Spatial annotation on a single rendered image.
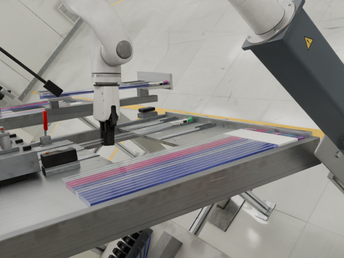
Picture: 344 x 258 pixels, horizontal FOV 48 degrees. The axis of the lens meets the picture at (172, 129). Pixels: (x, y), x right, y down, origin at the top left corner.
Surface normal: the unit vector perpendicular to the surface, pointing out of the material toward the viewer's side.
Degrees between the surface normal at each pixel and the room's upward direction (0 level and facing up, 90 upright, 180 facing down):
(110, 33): 82
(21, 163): 90
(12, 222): 43
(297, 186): 0
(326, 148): 90
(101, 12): 58
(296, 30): 90
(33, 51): 90
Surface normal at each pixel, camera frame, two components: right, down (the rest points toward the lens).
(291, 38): 0.56, 0.02
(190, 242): -0.68, -0.57
